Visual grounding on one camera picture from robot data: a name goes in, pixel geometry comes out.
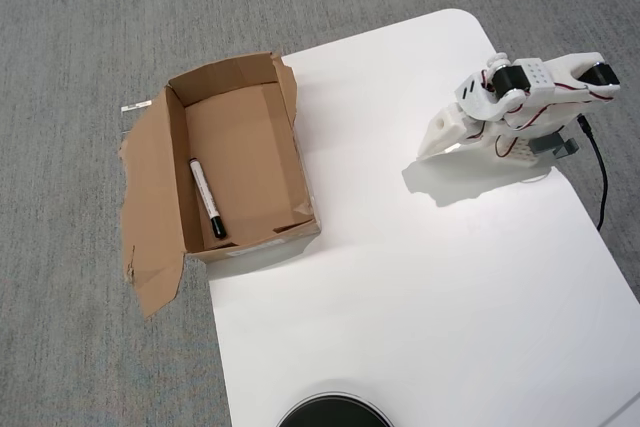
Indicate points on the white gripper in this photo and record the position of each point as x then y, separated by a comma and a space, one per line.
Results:
444, 131

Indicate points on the white marker pen black cap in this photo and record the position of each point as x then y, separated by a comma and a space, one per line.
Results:
206, 194

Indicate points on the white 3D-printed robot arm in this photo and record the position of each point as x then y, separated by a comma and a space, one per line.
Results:
539, 78

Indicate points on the open brown cardboard box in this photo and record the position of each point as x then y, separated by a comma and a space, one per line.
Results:
250, 162

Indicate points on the gray table clamp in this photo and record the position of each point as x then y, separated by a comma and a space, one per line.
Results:
555, 146

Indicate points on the black round disc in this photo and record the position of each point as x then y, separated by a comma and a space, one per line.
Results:
332, 412

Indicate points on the small white label strip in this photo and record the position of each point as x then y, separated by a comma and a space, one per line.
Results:
136, 106

